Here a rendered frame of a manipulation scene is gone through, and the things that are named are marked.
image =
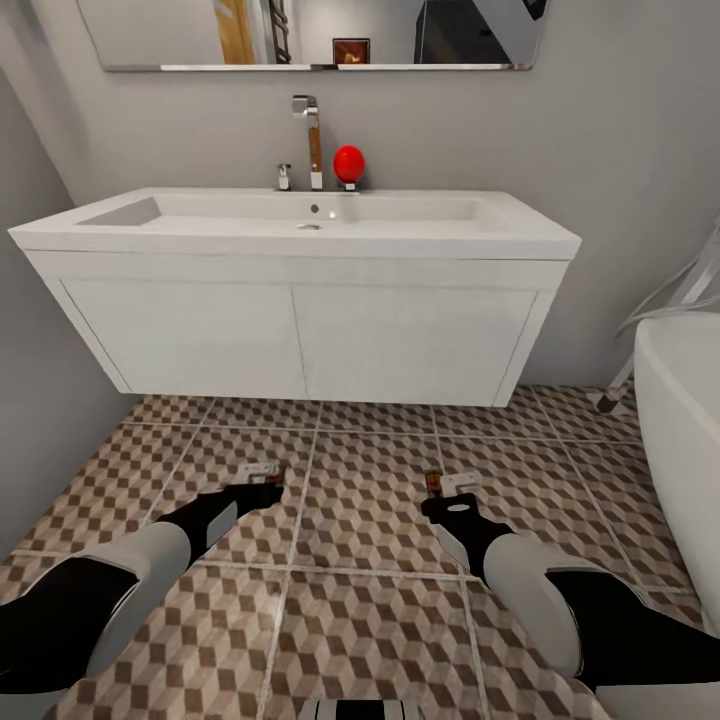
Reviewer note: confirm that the bathtub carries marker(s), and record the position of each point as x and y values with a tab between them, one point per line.
675	369

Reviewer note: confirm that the furniture sink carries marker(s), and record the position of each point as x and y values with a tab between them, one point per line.
387	296

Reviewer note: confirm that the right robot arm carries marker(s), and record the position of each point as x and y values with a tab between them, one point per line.
584	621

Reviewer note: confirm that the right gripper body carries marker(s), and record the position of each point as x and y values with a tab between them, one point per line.
436	506

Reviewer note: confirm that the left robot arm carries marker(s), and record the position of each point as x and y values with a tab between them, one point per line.
81	615

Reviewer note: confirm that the mousetrap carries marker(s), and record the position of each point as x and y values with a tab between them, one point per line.
278	481
432	480

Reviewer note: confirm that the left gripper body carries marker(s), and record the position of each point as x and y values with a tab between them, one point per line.
259	496

